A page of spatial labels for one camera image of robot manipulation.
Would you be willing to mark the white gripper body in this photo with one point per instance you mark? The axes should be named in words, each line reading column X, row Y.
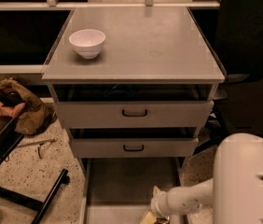
column 158, row 204

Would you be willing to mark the crushed orange can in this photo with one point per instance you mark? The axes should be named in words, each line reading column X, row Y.
column 157, row 220

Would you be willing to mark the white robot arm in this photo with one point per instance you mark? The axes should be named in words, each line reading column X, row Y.
column 235, row 191

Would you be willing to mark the grey bottom drawer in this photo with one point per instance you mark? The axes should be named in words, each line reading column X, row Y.
column 119, row 191

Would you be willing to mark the grey drawer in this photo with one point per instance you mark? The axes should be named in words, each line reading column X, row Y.
column 119, row 191
column 132, row 143
column 152, row 106

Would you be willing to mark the grey middle drawer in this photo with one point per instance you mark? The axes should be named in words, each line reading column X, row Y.
column 132, row 143

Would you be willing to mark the grey drawer cabinet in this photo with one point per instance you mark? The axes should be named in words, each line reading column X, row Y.
column 143, row 45

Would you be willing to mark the dark object in top drawer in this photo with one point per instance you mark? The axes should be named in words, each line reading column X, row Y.
column 120, row 91

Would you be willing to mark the grey top drawer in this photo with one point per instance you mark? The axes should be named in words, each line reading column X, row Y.
column 152, row 106

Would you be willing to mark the brown crumpled cloth bag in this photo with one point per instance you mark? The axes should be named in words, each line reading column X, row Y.
column 32, row 115

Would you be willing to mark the white ceramic bowl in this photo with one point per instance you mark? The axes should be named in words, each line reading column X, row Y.
column 88, row 43

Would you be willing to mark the black metal stand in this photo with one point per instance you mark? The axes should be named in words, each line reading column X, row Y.
column 9, row 139

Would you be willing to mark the black office chair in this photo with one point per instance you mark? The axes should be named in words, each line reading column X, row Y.
column 235, row 32

